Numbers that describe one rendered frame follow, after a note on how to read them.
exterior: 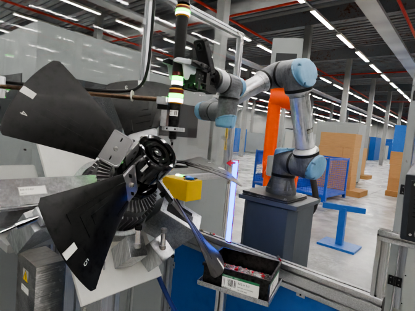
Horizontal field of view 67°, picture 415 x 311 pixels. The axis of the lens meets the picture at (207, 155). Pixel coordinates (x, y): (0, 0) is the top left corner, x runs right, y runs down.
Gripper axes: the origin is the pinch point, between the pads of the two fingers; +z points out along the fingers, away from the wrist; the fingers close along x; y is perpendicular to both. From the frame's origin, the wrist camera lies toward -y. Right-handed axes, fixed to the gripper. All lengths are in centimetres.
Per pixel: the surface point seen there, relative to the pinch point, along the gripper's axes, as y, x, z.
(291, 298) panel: 74, -28, -39
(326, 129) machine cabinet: -37, 323, -1038
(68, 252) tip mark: 45, -14, 34
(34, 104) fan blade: 17.7, 10.6, 32.2
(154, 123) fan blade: 18.9, 5.4, -0.1
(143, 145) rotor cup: 25.2, -4.1, 10.7
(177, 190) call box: 47, 27, -34
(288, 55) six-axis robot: -105, 151, -363
